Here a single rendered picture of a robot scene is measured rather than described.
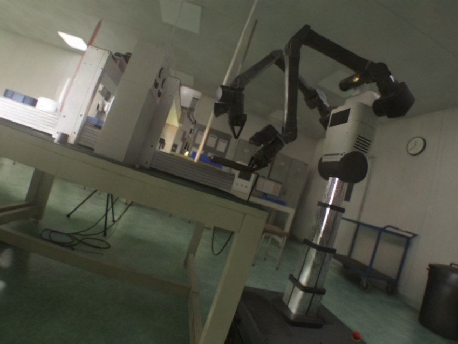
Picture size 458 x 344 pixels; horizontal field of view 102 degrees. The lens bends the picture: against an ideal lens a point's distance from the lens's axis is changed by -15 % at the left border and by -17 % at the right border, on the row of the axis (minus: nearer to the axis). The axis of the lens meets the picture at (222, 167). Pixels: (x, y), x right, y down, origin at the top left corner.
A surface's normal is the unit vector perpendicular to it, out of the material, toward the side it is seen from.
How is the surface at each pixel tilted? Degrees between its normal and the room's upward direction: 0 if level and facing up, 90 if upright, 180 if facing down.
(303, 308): 90
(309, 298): 90
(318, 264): 90
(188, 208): 90
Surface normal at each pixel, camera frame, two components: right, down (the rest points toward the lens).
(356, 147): 0.15, 0.16
